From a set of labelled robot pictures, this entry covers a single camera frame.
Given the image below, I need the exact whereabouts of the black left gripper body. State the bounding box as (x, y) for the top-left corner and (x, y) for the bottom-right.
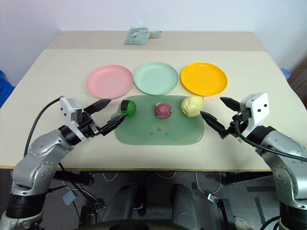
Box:
(77, 108), (101, 139)

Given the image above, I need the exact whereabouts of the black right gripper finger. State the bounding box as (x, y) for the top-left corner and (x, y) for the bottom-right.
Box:
(219, 96), (241, 112)
(200, 110), (228, 135)

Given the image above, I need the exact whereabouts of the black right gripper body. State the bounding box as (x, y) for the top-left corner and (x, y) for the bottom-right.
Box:
(218, 108), (251, 140)

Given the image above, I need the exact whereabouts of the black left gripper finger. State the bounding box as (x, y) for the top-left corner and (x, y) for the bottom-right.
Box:
(83, 99), (112, 115)
(98, 113), (127, 137)

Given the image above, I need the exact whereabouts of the green vegetable toy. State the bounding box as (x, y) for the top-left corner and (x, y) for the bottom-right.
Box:
(120, 99), (138, 117)

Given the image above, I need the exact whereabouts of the pale yellow toy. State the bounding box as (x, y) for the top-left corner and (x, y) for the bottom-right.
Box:
(180, 96), (205, 118)

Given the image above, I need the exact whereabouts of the pink plate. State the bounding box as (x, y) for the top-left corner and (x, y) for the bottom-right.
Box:
(86, 64), (134, 100)

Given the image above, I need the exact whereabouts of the yellow plate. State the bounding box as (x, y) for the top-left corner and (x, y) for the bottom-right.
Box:
(180, 62), (228, 97)

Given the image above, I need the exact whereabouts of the purple round toy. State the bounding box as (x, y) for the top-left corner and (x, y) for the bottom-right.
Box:
(154, 102), (173, 119)

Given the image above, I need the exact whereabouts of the mint green plate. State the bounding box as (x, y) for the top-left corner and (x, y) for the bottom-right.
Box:
(133, 62), (179, 95)

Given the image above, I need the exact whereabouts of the translucent green tray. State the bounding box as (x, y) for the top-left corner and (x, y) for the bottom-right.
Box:
(114, 95), (205, 146)

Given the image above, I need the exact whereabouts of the light blue round lid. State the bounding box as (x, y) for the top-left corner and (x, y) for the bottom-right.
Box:
(280, 68), (292, 80)

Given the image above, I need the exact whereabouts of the grey power adapter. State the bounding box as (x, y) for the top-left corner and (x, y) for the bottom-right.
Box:
(62, 190), (78, 206)

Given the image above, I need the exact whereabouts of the dark rounded left leg shape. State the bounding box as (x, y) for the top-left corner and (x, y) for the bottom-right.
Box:
(99, 184), (144, 225)

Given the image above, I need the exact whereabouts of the blue plastic crate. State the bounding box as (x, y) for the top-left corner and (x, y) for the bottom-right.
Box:
(0, 69), (16, 109)

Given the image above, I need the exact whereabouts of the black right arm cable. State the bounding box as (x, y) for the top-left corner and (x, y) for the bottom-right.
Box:
(234, 111), (307, 162)

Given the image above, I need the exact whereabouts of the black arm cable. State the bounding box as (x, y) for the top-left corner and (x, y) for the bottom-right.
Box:
(234, 111), (307, 162)
(23, 96), (63, 156)

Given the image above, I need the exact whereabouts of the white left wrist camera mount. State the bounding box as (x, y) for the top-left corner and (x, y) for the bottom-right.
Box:
(59, 96), (83, 138)

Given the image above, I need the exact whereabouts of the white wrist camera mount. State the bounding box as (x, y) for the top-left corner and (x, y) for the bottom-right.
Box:
(239, 92), (270, 134)
(59, 96), (83, 138)

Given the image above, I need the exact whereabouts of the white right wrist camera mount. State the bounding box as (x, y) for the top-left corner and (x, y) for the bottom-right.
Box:
(239, 92), (270, 134)

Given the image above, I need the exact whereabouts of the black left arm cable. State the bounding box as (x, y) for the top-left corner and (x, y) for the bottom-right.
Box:
(23, 96), (63, 156)

